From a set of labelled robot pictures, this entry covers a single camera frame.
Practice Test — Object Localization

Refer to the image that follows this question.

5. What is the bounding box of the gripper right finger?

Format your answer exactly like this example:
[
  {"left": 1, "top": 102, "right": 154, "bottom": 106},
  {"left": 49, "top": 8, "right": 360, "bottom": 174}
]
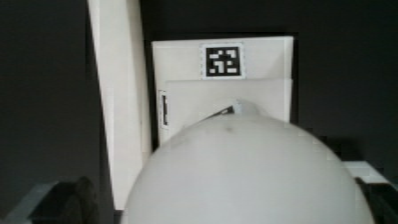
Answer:
[{"left": 353, "top": 177, "right": 398, "bottom": 224}]

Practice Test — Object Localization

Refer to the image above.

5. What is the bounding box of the white lamp bulb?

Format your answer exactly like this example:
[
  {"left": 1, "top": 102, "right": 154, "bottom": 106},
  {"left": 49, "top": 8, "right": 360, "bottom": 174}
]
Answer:
[{"left": 120, "top": 102, "right": 374, "bottom": 224}]

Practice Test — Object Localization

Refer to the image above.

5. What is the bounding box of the white lamp base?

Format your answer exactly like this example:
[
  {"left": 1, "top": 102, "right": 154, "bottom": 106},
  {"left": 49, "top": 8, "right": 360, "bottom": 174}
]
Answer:
[{"left": 150, "top": 36, "right": 292, "bottom": 140}]

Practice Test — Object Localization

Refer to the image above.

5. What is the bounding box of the white front fence wall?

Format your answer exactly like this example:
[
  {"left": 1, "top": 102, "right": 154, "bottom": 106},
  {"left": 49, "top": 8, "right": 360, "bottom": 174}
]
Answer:
[{"left": 342, "top": 161, "right": 388, "bottom": 184}]

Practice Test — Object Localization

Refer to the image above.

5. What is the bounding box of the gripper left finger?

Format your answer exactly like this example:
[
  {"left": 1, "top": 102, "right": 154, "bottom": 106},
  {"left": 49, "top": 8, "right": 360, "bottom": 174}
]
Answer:
[{"left": 0, "top": 177, "right": 99, "bottom": 224}]

